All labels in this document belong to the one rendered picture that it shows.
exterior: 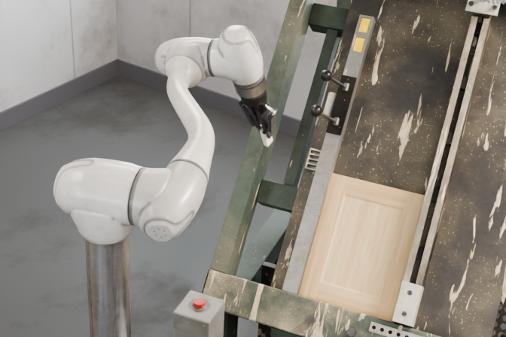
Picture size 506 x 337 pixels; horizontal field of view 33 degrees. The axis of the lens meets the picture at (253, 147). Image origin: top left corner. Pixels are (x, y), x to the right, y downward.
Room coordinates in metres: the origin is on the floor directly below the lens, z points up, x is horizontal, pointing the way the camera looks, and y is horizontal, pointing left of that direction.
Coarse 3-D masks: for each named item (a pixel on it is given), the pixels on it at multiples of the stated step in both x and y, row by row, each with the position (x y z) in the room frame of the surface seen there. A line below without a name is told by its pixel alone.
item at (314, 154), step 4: (312, 148) 2.45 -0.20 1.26; (312, 152) 2.47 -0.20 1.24; (316, 152) 2.47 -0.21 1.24; (320, 152) 2.44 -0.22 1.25; (308, 156) 2.44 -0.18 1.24; (312, 156) 2.46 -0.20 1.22; (316, 156) 2.45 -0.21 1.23; (308, 160) 2.43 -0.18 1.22; (312, 160) 2.44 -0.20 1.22; (316, 160) 2.42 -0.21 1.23; (308, 164) 2.43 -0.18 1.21; (312, 164) 2.42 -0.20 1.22; (316, 164) 2.44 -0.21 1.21; (308, 168) 2.41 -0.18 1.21; (312, 168) 2.41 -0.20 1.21
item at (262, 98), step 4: (264, 92) 2.13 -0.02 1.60; (260, 96) 2.12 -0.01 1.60; (264, 96) 2.13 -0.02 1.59; (244, 100) 2.12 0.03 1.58; (248, 100) 2.11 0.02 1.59; (252, 100) 2.11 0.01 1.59; (256, 100) 2.11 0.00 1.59; (260, 100) 2.12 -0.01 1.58; (264, 100) 2.13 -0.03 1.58; (244, 104) 2.13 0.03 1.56; (248, 104) 2.12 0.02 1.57; (252, 104) 2.12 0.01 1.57; (256, 104) 2.12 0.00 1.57; (260, 104) 2.12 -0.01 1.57; (264, 104) 2.13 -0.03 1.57; (268, 104) 2.14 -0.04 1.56; (260, 108) 2.15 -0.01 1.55; (264, 108) 2.13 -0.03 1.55; (264, 112) 2.15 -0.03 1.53
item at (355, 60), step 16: (368, 16) 2.71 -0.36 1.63; (368, 32) 2.67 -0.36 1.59; (352, 48) 2.65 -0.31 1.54; (352, 64) 2.61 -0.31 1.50; (352, 96) 2.55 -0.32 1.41; (336, 144) 2.44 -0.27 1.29; (320, 160) 2.41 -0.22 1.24; (336, 160) 2.43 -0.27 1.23; (320, 176) 2.38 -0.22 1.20; (320, 192) 2.34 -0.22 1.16; (320, 208) 2.30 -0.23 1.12; (304, 224) 2.28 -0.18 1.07; (304, 240) 2.24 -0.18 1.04; (304, 256) 2.21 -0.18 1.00; (288, 272) 2.18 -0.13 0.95; (288, 288) 2.15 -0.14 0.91
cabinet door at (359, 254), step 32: (352, 192) 2.34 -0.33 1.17; (384, 192) 2.32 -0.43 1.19; (320, 224) 2.29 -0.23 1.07; (352, 224) 2.27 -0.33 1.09; (384, 224) 2.25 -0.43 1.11; (416, 224) 2.23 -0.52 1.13; (320, 256) 2.22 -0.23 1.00; (352, 256) 2.20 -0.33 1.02; (384, 256) 2.18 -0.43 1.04; (320, 288) 2.15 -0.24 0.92; (352, 288) 2.13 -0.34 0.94; (384, 288) 2.11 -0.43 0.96
